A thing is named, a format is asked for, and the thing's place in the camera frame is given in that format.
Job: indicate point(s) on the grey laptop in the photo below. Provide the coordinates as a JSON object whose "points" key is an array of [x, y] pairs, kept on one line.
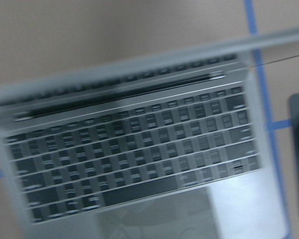
{"points": [[172, 146]]}

